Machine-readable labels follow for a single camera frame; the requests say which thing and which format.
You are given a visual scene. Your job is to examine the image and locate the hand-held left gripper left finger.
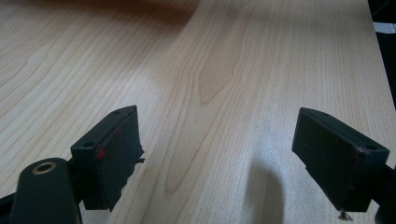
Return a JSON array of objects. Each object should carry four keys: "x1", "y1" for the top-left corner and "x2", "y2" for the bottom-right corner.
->
[{"x1": 70, "y1": 105, "x2": 146, "y2": 213}]

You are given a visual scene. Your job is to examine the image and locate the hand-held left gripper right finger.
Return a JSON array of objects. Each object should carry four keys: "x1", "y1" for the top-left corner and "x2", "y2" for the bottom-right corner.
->
[{"x1": 290, "y1": 106, "x2": 396, "y2": 222}]

